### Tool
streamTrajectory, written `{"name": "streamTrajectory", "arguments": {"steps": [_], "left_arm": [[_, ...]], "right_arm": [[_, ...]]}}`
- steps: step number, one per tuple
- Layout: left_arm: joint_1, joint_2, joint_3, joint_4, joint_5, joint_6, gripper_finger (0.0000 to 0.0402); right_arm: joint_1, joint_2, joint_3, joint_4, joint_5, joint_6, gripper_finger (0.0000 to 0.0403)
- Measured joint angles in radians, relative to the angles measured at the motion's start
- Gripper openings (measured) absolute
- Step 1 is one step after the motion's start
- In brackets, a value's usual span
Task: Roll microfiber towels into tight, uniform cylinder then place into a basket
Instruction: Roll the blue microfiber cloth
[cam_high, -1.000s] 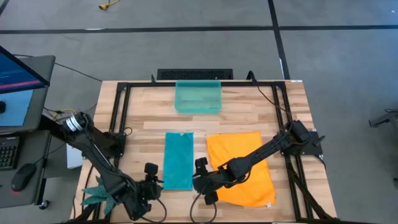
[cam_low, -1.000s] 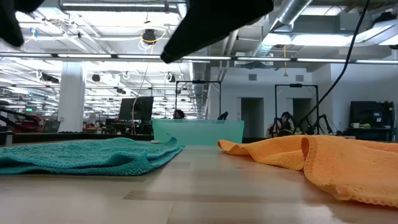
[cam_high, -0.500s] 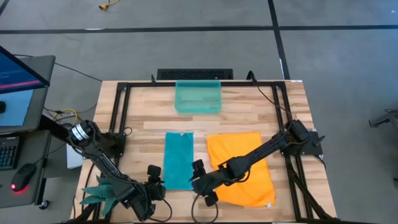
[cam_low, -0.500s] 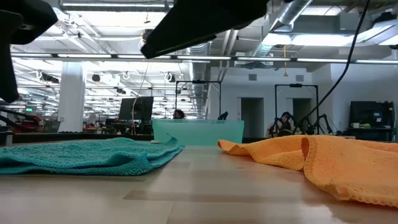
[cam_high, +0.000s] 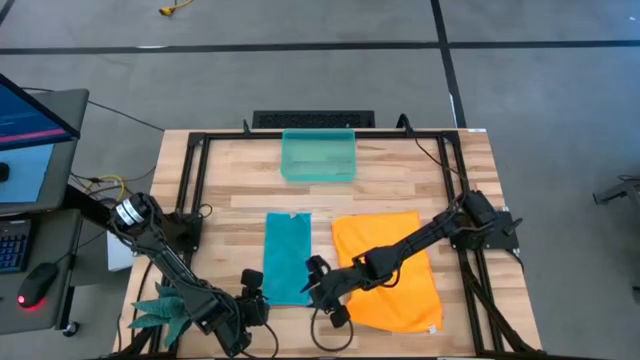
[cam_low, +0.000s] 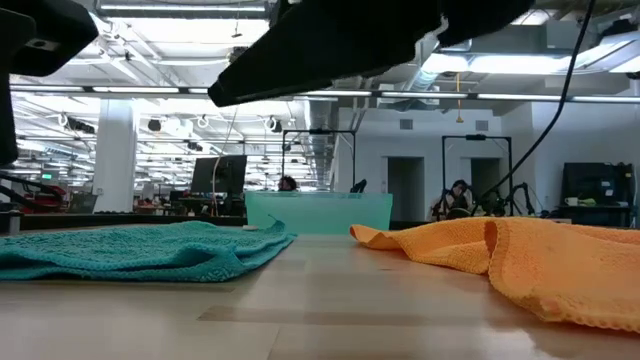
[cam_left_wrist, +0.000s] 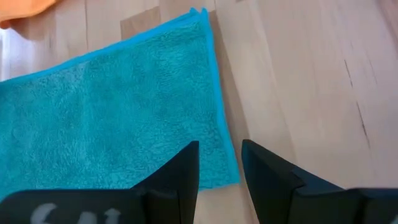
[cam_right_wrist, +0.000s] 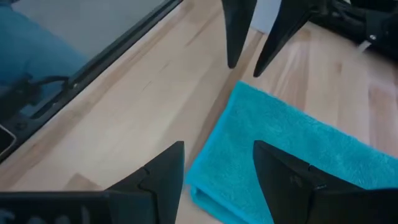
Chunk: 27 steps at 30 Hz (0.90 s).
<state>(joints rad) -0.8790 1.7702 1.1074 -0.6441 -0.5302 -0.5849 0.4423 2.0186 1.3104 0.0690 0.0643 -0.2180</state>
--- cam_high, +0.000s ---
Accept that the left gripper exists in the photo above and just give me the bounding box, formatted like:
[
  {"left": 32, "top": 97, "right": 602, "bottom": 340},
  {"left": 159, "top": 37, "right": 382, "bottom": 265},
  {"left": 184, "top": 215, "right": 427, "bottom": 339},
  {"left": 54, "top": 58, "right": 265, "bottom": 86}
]
[{"left": 234, "top": 268, "right": 271, "bottom": 332}]

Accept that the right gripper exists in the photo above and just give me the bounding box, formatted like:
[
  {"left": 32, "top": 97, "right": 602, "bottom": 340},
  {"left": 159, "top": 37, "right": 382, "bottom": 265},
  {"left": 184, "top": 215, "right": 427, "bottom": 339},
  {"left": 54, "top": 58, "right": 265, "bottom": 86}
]
[{"left": 299, "top": 254, "right": 354, "bottom": 330}]

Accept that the teal microfiber towel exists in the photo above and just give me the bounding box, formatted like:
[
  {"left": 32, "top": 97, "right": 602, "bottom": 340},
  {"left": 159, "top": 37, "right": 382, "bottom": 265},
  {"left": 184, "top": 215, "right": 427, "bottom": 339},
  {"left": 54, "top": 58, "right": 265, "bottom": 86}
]
[{"left": 262, "top": 211, "right": 314, "bottom": 307}]

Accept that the orange microfiber towel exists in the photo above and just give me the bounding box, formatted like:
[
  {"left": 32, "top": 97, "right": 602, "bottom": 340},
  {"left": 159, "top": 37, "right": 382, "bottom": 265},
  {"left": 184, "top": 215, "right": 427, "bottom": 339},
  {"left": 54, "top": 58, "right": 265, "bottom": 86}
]
[{"left": 330, "top": 210, "right": 445, "bottom": 335}]

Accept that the teal translucent plastic basket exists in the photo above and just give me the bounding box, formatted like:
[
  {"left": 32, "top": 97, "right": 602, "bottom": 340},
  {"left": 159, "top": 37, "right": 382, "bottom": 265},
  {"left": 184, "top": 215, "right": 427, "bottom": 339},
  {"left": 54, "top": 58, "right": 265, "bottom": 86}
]
[{"left": 279, "top": 128, "right": 358, "bottom": 184}]

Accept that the artificial succulent in white pot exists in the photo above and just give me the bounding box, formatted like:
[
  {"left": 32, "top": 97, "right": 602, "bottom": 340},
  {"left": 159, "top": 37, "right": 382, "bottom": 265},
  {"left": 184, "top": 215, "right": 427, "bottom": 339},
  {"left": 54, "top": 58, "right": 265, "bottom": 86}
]
[{"left": 128, "top": 282, "right": 201, "bottom": 347}]

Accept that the white box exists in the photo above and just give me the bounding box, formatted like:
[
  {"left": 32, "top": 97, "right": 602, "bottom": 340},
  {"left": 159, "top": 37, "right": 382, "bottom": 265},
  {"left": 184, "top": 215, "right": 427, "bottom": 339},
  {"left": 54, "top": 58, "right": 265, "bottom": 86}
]
[{"left": 106, "top": 230, "right": 135, "bottom": 272}]

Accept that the black vented box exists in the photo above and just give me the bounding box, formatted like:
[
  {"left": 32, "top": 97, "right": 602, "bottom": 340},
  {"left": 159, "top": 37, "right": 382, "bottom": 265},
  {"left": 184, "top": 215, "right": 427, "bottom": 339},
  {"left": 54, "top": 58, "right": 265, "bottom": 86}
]
[{"left": 251, "top": 109, "right": 376, "bottom": 130}]

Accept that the grey desk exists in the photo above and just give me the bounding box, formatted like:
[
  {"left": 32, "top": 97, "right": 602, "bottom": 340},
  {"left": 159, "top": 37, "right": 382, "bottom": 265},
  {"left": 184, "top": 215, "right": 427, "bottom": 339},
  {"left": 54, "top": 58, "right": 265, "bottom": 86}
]
[{"left": 0, "top": 207, "right": 84, "bottom": 331}]

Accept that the black computer mouse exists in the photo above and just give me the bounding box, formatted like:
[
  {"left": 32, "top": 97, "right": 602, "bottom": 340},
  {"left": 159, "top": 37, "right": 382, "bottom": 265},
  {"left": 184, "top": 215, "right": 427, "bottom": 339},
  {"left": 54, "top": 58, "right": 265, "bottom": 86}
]
[{"left": 16, "top": 262, "right": 60, "bottom": 310}]

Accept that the grey laptop computer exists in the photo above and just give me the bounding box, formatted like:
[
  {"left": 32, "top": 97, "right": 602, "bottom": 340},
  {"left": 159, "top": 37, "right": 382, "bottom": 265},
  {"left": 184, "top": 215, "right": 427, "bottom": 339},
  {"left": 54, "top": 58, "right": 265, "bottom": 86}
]
[{"left": 0, "top": 88, "right": 90, "bottom": 217}]

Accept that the black backlit keyboard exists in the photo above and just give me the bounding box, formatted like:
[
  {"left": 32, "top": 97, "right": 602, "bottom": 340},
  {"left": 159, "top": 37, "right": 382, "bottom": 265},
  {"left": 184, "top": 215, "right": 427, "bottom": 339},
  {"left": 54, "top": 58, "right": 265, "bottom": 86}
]
[{"left": 0, "top": 219, "right": 32, "bottom": 275}]

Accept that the computer monitor with blue screen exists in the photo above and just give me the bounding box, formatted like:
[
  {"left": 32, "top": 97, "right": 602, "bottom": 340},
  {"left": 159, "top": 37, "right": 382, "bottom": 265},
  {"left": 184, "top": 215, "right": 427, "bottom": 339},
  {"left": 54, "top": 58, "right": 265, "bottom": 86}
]
[{"left": 0, "top": 73, "right": 82, "bottom": 152}]

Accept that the dark stand base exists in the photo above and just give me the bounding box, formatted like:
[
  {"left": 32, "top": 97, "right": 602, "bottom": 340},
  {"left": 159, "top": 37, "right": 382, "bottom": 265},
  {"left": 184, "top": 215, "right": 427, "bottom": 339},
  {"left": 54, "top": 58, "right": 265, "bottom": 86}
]
[{"left": 592, "top": 174, "right": 640, "bottom": 206}]

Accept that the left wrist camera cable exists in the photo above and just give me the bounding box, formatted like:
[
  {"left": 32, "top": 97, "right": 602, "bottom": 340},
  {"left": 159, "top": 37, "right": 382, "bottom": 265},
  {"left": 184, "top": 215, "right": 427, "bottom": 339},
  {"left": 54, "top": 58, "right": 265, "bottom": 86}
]
[{"left": 258, "top": 318, "right": 281, "bottom": 359}]

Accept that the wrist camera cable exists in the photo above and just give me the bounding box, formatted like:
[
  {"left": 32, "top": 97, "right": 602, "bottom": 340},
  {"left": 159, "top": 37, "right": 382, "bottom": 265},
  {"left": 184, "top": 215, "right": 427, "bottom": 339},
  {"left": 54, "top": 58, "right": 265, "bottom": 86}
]
[
  {"left": 258, "top": 318, "right": 281, "bottom": 359},
  {"left": 309, "top": 305, "right": 355, "bottom": 353}
]

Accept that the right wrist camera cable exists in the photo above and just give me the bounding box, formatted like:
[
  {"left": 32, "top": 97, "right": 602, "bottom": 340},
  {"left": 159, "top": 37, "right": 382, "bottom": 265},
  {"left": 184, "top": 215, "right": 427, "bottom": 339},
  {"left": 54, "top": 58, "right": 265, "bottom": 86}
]
[{"left": 309, "top": 305, "right": 355, "bottom": 353}]

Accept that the black hanging cable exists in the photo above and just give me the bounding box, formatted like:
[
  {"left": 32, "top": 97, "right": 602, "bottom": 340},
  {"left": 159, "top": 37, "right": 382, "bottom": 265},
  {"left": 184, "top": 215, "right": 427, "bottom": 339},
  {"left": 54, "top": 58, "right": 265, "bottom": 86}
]
[{"left": 130, "top": 260, "right": 154, "bottom": 331}]

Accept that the black aluminium table frame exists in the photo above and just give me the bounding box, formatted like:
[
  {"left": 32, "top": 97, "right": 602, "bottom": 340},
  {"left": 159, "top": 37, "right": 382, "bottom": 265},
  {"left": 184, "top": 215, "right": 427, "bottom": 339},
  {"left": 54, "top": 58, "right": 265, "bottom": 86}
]
[{"left": 117, "top": 128, "right": 549, "bottom": 360}]

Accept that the thin black power cable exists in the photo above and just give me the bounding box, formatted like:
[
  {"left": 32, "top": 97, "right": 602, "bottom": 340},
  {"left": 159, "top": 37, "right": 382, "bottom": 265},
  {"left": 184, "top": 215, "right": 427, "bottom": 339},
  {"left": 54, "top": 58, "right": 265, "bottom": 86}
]
[{"left": 413, "top": 137, "right": 466, "bottom": 204}]

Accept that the yellow wire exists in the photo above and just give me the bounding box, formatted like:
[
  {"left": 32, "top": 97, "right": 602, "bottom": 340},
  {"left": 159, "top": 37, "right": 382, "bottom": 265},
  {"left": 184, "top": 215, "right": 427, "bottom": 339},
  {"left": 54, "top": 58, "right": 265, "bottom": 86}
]
[{"left": 82, "top": 173, "right": 126, "bottom": 202}]

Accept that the thin black floor cable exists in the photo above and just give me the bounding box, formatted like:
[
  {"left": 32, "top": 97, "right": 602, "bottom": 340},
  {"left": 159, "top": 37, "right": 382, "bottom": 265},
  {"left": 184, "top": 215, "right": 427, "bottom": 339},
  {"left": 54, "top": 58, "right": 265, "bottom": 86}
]
[{"left": 22, "top": 87, "right": 165, "bottom": 132}]

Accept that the yellow floor cable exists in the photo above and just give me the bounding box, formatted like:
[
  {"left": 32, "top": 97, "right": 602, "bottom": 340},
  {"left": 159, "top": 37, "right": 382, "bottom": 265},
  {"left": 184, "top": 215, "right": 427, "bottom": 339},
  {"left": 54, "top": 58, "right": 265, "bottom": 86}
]
[{"left": 158, "top": 0, "right": 194, "bottom": 17}]

